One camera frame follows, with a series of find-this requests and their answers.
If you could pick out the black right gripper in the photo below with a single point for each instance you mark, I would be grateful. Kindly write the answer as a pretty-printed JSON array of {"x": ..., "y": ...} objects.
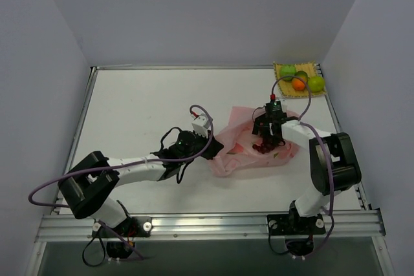
[{"x": 270, "y": 125}]

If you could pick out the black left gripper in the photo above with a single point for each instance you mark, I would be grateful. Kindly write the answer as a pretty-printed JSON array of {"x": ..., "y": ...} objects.
[{"x": 206, "y": 145}]

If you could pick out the red fake grape bunch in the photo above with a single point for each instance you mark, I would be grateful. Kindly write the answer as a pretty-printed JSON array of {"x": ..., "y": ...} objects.
[{"x": 268, "y": 144}]

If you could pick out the pink plastic bag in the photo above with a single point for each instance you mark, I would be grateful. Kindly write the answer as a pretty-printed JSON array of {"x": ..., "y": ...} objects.
[{"x": 238, "y": 146}]

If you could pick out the orange green fake mango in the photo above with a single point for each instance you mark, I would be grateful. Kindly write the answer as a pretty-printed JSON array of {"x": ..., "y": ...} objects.
[{"x": 299, "y": 81}]

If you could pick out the green fake pear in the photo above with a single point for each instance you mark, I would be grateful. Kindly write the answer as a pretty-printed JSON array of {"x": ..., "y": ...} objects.
[{"x": 316, "y": 84}]

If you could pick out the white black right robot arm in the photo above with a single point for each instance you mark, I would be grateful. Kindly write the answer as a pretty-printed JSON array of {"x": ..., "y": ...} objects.
[{"x": 333, "y": 163}]

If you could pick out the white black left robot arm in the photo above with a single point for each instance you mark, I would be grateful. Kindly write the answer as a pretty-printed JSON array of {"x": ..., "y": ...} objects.
[{"x": 87, "y": 195}]

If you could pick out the yellow woven mat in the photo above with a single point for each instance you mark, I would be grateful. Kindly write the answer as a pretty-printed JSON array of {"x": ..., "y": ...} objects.
[{"x": 285, "y": 87}]

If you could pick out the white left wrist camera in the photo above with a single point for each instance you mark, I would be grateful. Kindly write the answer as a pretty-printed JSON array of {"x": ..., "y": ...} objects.
[{"x": 201, "y": 125}]

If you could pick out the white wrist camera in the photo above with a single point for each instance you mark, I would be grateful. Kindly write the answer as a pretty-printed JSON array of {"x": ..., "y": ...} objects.
[
  {"x": 283, "y": 104},
  {"x": 201, "y": 125}
]

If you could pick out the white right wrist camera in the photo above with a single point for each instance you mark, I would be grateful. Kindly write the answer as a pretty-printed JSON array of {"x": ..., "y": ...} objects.
[{"x": 283, "y": 104}]

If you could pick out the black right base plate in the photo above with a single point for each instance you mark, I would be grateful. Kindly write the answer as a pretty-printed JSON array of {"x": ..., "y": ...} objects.
[{"x": 289, "y": 225}]

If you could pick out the aluminium front rail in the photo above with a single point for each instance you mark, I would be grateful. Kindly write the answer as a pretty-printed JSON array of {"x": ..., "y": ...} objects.
[{"x": 208, "y": 226}]

